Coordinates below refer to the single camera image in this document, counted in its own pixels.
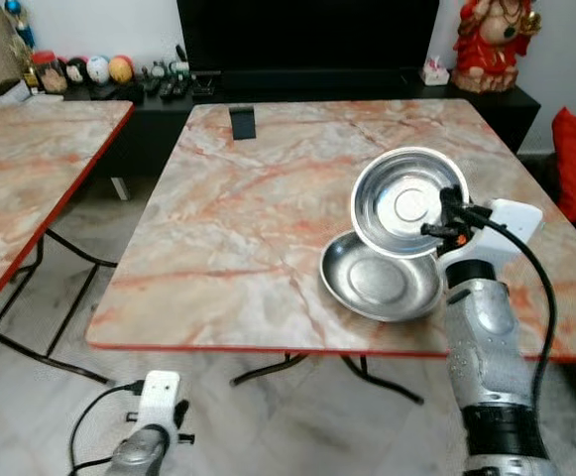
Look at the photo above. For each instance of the round steel bowl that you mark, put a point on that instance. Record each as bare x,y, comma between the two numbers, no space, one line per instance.
402,203
372,286

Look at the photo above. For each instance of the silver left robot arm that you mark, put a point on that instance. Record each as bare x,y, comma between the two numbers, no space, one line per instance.
137,454

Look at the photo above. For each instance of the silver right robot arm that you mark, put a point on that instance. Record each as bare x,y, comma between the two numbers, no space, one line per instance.
486,337

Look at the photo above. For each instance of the black low tv console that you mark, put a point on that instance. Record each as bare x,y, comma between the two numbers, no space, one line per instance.
486,104

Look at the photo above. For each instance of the small white rabbit figurine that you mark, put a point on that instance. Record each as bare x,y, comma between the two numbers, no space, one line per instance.
434,72

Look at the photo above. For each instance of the red gold deity statue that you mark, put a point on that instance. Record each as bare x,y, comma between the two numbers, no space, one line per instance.
486,50

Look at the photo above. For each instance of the black side table legs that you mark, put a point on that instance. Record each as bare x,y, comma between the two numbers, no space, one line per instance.
64,307

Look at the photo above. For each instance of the black folding table legs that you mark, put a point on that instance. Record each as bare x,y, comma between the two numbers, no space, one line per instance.
367,375

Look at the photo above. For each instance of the black television screen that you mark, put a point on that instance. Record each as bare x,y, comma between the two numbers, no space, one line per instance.
307,35

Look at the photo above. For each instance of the small black rectangular stand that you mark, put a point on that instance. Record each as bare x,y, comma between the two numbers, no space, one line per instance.
243,123

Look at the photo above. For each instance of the yellow orange round figure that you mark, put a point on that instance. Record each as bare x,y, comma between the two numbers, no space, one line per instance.
121,68

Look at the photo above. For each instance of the white blue round figure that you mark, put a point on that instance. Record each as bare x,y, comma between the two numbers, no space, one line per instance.
98,68

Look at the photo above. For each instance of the black white round figure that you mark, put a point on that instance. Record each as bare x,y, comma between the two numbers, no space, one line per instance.
76,70

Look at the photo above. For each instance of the white flat box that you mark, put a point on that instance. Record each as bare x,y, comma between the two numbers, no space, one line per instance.
8,91

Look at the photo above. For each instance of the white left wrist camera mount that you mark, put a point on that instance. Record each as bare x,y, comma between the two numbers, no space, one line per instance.
159,399

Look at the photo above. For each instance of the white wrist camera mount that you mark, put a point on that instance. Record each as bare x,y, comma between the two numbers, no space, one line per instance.
159,399
514,226

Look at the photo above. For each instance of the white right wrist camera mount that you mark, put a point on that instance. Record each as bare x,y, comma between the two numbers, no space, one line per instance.
514,226

